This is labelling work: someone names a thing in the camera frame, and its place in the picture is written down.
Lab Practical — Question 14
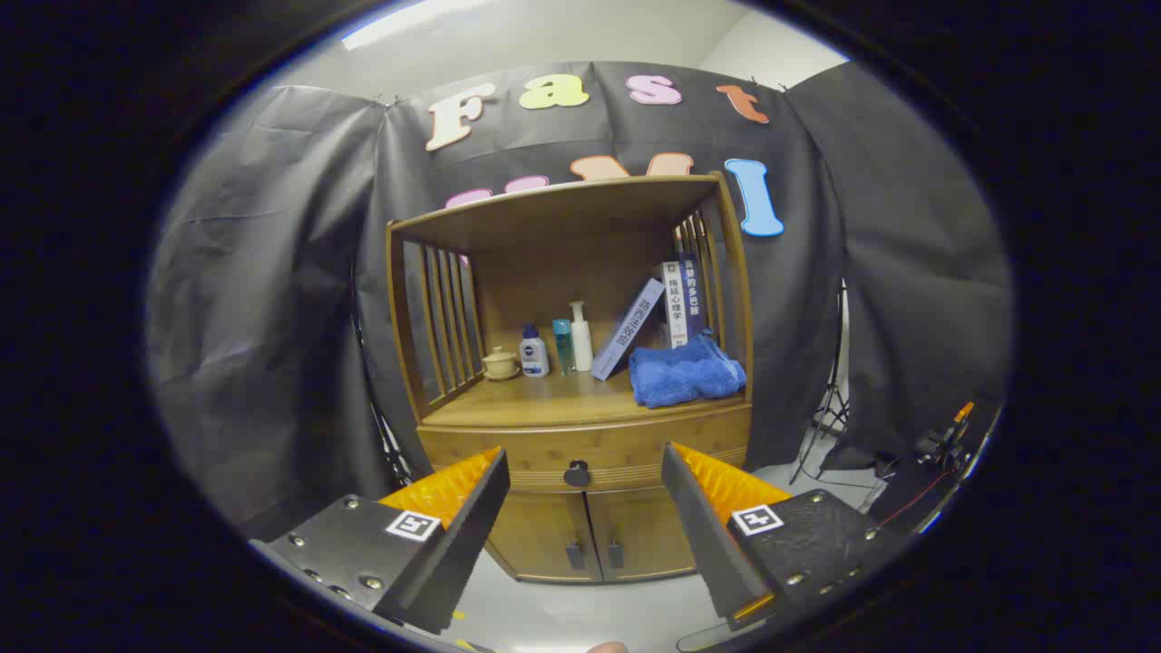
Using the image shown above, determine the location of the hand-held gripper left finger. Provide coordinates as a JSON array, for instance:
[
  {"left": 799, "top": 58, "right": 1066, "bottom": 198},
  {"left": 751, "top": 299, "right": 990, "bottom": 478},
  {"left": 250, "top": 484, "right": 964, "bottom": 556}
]
[{"left": 249, "top": 444, "right": 511, "bottom": 635}]

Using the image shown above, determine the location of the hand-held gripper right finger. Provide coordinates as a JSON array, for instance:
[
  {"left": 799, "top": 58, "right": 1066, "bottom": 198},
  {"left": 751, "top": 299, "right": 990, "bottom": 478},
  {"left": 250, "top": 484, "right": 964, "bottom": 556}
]
[{"left": 661, "top": 442, "right": 910, "bottom": 633}]

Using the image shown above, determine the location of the wooden drawer with black knob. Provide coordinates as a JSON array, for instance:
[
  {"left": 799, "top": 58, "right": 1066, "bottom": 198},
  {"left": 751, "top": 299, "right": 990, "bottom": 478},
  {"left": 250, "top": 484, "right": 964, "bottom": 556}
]
[{"left": 415, "top": 402, "right": 754, "bottom": 496}]

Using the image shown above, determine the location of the wooden cabinet door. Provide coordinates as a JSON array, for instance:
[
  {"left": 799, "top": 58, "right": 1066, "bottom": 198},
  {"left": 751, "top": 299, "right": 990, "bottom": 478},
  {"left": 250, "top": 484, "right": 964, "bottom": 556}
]
[
  {"left": 483, "top": 490, "right": 604, "bottom": 583},
  {"left": 585, "top": 485, "right": 704, "bottom": 580}
]

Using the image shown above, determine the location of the wooden countertop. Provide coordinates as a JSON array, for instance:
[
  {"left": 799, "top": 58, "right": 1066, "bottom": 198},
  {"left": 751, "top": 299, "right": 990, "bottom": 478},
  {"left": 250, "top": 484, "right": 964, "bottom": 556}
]
[{"left": 422, "top": 358, "right": 750, "bottom": 429}]

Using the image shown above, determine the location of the wooden cabinet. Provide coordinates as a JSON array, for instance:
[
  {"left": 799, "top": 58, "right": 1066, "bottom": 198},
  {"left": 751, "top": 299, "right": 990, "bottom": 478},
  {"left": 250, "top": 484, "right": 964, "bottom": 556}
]
[{"left": 385, "top": 172, "right": 756, "bottom": 583}]

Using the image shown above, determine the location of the black light stand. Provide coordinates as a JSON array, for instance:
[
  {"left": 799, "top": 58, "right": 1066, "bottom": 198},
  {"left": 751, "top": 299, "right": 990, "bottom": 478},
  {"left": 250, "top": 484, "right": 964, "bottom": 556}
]
[
  {"left": 352, "top": 263, "right": 416, "bottom": 488},
  {"left": 789, "top": 281, "right": 854, "bottom": 486}
]

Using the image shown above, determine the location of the blue folded towel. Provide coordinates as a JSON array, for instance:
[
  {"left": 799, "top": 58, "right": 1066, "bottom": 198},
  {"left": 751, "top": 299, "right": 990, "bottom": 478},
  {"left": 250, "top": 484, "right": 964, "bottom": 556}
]
[{"left": 629, "top": 331, "right": 747, "bottom": 409}]

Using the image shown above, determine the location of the white bottle with blue cap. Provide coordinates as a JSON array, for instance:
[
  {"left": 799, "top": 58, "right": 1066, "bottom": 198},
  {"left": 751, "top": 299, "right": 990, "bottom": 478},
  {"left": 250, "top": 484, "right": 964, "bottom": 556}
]
[{"left": 519, "top": 324, "right": 551, "bottom": 378}]

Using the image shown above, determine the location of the lavender leaning book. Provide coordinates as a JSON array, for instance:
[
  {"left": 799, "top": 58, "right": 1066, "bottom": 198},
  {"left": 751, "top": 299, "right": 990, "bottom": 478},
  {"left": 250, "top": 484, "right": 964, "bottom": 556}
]
[{"left": 590, "top": 278, "right": 666, "bottom": 382}]

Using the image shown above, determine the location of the white pump bottle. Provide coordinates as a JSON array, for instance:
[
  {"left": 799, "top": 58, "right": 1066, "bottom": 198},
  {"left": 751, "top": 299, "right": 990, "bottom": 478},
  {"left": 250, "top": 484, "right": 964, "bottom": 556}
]
[{"left": 569, "top": 300, "right": 594, "bottom": 373}]

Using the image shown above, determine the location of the white spine book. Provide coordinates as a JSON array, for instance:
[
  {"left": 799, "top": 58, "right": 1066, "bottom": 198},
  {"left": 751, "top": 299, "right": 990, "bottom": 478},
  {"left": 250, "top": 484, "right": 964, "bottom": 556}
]
[{"left": 661, "top": 261, "right": 690, "bottom": 350}]

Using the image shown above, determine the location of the dark blue spine book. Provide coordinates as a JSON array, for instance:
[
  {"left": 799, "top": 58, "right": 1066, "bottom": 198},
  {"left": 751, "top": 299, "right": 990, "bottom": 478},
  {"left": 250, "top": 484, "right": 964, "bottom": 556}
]
[{"left": 680, "top": 255, "right": 708, "bottom": 341}]

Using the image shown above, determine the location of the black orange device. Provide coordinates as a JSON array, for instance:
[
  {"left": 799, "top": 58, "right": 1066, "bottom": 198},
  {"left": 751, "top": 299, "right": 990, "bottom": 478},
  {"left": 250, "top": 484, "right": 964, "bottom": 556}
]
[{"left": 914, "top": 402, "right": 977, "bottom": 470}]

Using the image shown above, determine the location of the black backdrop cloth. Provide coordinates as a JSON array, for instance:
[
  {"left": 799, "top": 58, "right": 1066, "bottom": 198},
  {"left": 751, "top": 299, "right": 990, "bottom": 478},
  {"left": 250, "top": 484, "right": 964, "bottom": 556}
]
[{"left": 145, "top": 61, "right": 1015, "bottom": 536}]

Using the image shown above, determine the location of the loose cable bundle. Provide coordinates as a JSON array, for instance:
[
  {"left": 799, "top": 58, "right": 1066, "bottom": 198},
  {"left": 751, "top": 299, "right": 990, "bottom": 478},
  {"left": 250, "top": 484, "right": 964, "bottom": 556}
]
[{"left": 848, "top": 453, "right": 958, "bottom": 529}]

